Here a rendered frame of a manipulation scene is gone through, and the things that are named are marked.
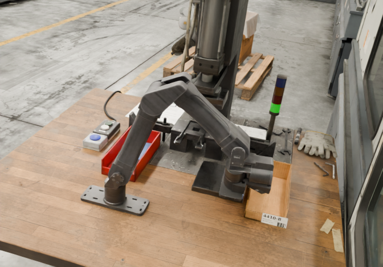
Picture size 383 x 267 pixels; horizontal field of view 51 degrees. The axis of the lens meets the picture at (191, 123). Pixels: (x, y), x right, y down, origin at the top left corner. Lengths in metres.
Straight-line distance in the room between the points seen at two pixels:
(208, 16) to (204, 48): 0.10
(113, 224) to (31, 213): 0.23
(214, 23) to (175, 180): 0.53
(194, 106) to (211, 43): 0.37
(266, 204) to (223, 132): 0.38
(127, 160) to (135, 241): 0.22
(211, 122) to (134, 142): 0.22
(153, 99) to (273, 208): 0.55
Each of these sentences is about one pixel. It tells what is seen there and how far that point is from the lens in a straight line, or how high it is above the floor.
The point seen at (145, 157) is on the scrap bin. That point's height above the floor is 0.94.
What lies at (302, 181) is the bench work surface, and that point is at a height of 0.90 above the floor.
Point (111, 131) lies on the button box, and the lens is 1.56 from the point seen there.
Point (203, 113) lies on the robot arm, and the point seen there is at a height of 1.26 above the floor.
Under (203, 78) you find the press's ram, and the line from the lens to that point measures 1.40.
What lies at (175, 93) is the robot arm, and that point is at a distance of 0.98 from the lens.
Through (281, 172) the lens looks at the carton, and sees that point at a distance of 1.44.
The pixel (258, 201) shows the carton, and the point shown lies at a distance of 1.33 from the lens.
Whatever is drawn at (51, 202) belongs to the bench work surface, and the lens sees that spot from 1.28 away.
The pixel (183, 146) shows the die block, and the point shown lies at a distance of 1.49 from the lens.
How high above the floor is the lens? 1.71
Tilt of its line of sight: 28 degrees down
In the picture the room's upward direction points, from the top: 6 degrees clockwise
